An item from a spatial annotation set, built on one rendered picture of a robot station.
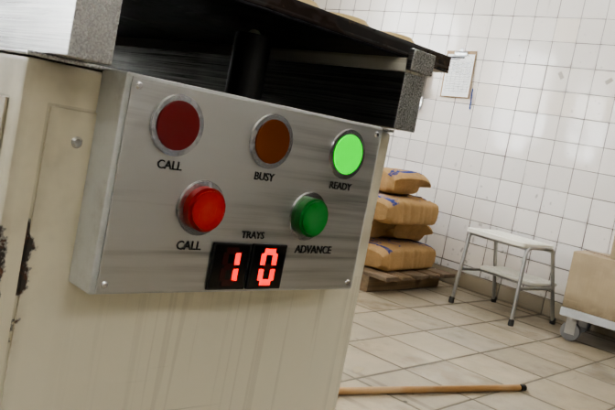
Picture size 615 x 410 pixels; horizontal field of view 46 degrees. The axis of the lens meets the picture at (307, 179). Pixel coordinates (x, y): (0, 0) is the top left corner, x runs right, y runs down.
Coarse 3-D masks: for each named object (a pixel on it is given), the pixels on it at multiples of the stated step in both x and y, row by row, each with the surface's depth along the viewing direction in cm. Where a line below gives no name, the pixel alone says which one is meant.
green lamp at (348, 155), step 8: (344, 136) 56; (352, 136) 57; (344, 144) 56; (352, 144) 57; (360, 144) 57; (336, 152) 56; (344, 152) 56; (352, 152) 57; (360, 152) 58; (336, 160) 56; (344, 160) 56; (352, 160) 57; (360, 160) 58; (344, 168) 57; (352, 168) 57
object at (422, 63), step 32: (96, 64) 100; (128, 64) 93; (160, 64) 88; (192, 64) 83; (224, 64) 78; (288, 64) 71; (320, 64) 67; (352, 64) 64; (384, 64) 62; (416, 64) 60; (288, 96) 70; (320, 96) 67; (352, 96) 64; (384, 96) 61; (416, 96) 62
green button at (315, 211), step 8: (304, 200) 54; (312, 200) 54; (320, 200) 55; (304, 208) 54; (312, 208) 54; (320, 208) 55; (296, 216) 54; (304, 216) 54; (312, 216) 54; (320, 216) 55; (328, 216) 55; (296, 224) 54; (304, 224) 54; (312, 224) 54; (320, 224) 55; (304, 232) 54; (312, 232) 55
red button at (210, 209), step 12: (192, 192) 47; (204, 192) 47; (216, 192) 48; (192, 204) 47; (204, 204) 47; (216, 204) 48; (192, 216) 47; (204, 216) 47; (216, 216) 48; (192, 228) 48; (204, 228) 48
